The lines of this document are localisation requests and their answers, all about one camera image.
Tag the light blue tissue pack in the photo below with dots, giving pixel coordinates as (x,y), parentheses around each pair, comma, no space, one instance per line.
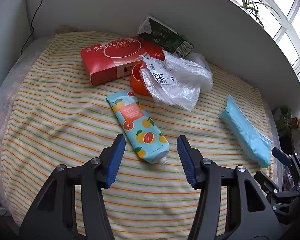
(254,144)

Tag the green gift bag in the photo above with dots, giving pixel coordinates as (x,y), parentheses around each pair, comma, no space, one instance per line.
(284,121)

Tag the green milk carton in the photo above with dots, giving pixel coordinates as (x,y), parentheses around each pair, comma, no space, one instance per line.
(161,34)

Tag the red medicine box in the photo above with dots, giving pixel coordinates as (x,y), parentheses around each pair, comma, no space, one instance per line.
(112,60)

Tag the clear plastic bag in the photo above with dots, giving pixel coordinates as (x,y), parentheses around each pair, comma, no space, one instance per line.
(175,81)

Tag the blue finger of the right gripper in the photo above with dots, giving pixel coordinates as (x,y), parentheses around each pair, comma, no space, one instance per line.
(267,185)
(281,156)

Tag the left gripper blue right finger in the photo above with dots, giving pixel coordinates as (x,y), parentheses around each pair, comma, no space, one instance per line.
(184,150)

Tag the fruit print cream tube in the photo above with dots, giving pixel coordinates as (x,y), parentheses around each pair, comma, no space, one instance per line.
(146,139)

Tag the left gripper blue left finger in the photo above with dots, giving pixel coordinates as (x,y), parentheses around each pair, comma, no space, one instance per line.
(113,159)

